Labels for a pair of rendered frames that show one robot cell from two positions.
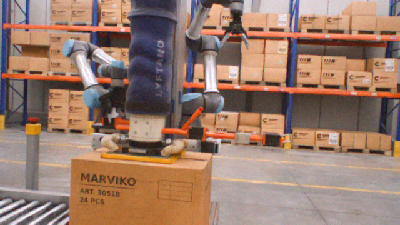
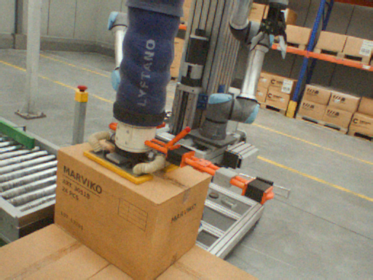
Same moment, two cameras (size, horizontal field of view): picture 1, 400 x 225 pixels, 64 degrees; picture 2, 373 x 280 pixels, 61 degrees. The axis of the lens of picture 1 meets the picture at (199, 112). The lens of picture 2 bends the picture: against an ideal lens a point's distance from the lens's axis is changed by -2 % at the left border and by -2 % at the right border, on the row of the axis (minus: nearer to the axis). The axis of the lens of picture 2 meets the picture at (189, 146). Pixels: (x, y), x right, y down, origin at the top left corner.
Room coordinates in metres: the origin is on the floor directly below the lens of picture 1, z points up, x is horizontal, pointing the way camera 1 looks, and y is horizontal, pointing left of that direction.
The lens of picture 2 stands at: (0.38, -0.48, 1.56)
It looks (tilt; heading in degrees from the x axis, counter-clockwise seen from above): 20 degrees down; 22
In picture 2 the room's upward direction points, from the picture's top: 12 degrees clockwise
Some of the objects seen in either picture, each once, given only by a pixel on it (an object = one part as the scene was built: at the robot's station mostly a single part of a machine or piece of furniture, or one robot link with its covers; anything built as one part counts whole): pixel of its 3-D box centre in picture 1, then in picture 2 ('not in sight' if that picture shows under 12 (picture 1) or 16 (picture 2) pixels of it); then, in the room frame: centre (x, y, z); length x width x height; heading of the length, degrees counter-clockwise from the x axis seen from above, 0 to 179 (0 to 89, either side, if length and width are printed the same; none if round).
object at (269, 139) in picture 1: (272, 139); (257, 190); (1.47, -0.34, 1.07); 0.08 x 0.07 x 0.05; 81
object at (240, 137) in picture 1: (242, 137); (225, 177); (1.49, -0.21, 1.07); 0.07 x 0.07 x 0.04; 81
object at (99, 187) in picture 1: (147, 195); (130, 200); (1.57, 0.24, 0.74); 0.60 x 0.40 x 0.40; 82
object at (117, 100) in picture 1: (117, 97); not in sight; (1.86, 0.48, 1.22); 0.09 x 0.08 x 0.12; 81
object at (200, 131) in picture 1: (197, 133); (180, 155); (1.52, 0.01, 1.07); 0.10 x 0.08 x 0.06; 171
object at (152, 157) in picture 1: (139, 153); (117, 161); (1.47, 0.27, 0.97); 0.34 x 0.10 x 0.05; 81
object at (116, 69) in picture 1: (117, 70); not in sight; (1.86, 0.49, 1.38); 0.09 x 0.08 x 0.11; 51
